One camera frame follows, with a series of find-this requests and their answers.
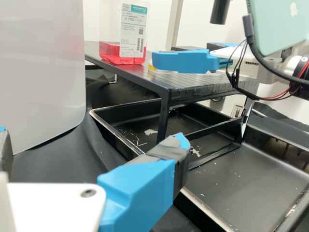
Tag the right wrist camera phone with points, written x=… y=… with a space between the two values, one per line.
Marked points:
x=277 y=26

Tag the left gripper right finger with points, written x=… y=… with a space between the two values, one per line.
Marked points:
x=135 y=183

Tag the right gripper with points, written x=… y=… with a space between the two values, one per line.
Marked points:
x=235 y=53

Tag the white box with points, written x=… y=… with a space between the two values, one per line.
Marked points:
x=41 y=72

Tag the red liquid bottle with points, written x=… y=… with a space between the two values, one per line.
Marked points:
x=125 y=36

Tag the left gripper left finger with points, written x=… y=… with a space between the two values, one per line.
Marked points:
x=4 y=149

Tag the black platform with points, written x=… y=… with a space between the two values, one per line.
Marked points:
x=183 y=83

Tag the black tray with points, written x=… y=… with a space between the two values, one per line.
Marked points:
x=241 y=188
x=120 y=123

